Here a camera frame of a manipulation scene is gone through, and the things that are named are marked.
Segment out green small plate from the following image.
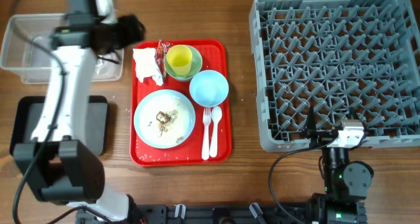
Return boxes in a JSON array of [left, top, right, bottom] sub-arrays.
[[165, 45, 203, 81]]

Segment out clear plastic bin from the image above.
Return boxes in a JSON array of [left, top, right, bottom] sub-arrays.
[[0, 12, 125, 85]]

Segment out grey dishwasher rack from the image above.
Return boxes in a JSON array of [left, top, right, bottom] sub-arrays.
[[249, 0, 419, 152]]

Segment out white plastic spoon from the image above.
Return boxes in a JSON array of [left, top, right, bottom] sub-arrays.
[[209, 106, 222, 158]]

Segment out food scraps on plate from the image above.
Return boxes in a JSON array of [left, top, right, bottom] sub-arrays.
[[146, 110, 184, 144]]

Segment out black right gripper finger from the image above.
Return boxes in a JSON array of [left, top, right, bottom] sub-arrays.
[[348, 107, 368, 133], [301, 106, 317, 139]]

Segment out black plastic tray bin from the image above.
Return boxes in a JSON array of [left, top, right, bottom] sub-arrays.
[[9, 95, 109, 156]]

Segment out white plastic fork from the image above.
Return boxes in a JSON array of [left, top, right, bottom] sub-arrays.
[[201, 108, 211, 160]]

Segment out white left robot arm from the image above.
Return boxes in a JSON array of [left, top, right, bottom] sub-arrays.
[[12, 14, 145, 223]]

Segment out red snack wrapper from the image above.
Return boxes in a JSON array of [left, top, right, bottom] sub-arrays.
[[155, 39, 172, 80]]

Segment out red serving tray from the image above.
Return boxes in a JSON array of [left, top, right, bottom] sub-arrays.
[[129, 39, 232, 167]]

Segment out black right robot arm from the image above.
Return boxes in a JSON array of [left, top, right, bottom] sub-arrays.
[[302, 107, 374, 224]]

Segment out light blue bowl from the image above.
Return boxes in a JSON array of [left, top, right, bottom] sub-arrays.
[[189, 70, 229, 108]]

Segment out yellow plastic cup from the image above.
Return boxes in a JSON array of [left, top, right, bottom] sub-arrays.
[[165, 45, 193, 76]]

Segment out light blue dinner plate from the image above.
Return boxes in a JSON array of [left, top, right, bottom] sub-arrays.
[[134, 89, 196, 149]]

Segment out white napkin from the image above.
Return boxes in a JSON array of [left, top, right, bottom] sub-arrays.
[[133, 48, 163, 86]]

